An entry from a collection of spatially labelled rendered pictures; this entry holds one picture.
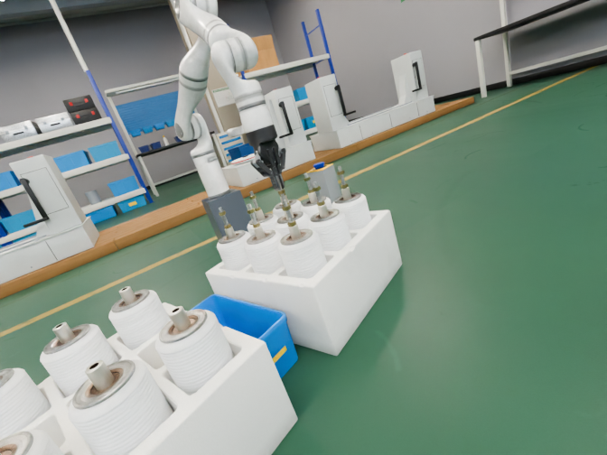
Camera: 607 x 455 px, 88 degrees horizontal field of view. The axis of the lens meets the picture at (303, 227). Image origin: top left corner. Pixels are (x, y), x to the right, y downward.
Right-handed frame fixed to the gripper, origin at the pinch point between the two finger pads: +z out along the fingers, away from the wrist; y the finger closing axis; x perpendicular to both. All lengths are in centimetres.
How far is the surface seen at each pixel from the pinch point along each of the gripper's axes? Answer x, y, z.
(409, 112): 49, 333, 18
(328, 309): -17.7, -19.4, 24.2
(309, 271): -13.8, -16.5, 16.8
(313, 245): -15.3, -14.0, 11.8
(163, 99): 487, 354, -120
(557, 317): -56, -2, 35
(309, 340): -10.7, -20.8, 32.7
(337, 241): -15.3, -4.6, 15.9
